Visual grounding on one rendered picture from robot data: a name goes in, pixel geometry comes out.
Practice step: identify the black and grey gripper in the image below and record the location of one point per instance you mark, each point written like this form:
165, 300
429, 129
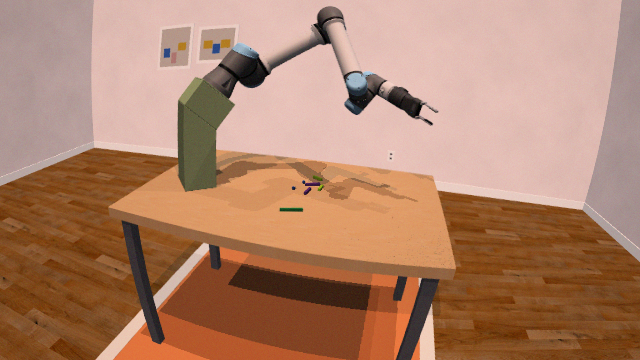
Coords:
404, 101

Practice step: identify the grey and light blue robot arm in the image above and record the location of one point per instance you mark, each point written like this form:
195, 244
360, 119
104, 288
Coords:
241, 61

